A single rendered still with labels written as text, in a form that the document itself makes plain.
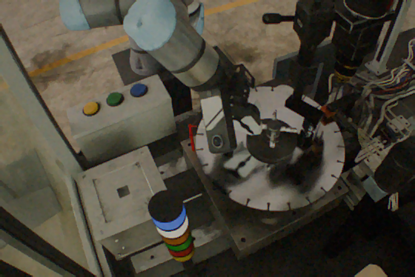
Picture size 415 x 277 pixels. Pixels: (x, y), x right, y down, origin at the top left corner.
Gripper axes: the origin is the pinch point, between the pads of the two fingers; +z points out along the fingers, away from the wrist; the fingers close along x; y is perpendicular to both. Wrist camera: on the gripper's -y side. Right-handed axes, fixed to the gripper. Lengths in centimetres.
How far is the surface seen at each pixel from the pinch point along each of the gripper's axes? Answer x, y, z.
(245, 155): 2.6, -4.1, 1.9
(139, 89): 33.6, 13.3, -6.9
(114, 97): 38.6, 9.7, -10.6
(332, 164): -13.4, -3.2, 11.3
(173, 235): -1.6, -25.0, -19.5
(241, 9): 94, 181, 106
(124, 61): 61, 38, 2
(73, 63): 186, 95, 32
